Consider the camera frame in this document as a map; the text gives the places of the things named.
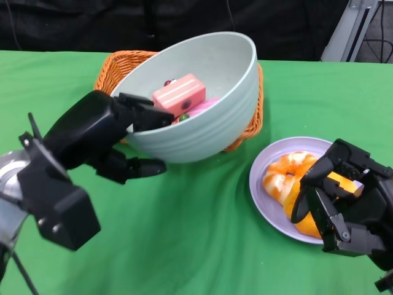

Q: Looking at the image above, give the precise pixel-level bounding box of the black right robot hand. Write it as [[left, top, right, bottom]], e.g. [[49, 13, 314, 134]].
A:
[[290, 138, 393, 271]]

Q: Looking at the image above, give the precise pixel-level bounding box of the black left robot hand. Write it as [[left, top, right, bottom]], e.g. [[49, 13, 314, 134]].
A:
[[42, 90, 175, 185]]

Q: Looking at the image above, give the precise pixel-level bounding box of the orange striped bread roll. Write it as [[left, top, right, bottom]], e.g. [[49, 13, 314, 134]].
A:
[[282, 171, 364, 239], [262, 152, 319, 205]]

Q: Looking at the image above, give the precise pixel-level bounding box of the pale green bowl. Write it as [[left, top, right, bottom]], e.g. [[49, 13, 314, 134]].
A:
[[110, 31, 259, 163]]

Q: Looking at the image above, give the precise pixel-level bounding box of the orange wicker basket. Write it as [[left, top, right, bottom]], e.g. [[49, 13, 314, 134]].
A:
[[93, 50, 265, 153]]

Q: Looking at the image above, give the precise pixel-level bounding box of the light pink cake slice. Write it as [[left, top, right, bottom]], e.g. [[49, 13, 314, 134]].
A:
[[152, 73, 206, 115]]

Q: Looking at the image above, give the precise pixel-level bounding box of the lavender plate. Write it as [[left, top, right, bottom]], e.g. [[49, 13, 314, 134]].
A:
[[249, 136, 335, 245]]

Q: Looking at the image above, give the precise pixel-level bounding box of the magenta layered cake slice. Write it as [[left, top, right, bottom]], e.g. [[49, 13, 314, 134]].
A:
[[171, 97, 220, 124]]

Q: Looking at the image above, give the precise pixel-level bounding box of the black backdrop cloth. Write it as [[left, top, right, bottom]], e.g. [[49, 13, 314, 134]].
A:
[[0, 0, 351, 62]]

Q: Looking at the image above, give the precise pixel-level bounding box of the green tablecloth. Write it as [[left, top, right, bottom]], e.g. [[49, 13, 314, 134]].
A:
[[0, 50, 393, 295]]

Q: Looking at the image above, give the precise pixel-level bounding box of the grey metal stand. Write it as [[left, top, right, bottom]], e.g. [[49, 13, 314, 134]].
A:
[[321, 0, 383, 62]]

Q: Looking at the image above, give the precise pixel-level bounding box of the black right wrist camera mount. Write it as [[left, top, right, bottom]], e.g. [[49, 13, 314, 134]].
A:
[[373, 275, 393, 293]]

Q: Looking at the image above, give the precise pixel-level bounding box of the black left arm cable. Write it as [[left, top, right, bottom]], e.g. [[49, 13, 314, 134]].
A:
[[0, 242, 41, 295]]

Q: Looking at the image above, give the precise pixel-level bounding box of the black floor cable loop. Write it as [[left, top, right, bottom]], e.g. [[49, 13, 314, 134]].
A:
[[364, 0, 393, 64]]

